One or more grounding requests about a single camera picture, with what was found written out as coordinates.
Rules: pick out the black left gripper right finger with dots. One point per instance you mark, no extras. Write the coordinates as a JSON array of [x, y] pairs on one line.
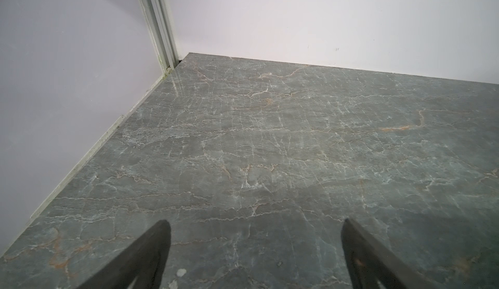
[[371, 265]]

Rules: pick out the aluminium frame corner post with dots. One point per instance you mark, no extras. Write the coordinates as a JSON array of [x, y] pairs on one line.
[[160, 27]]

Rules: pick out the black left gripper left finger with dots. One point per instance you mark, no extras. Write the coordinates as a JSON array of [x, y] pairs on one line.
[[141, 265]]

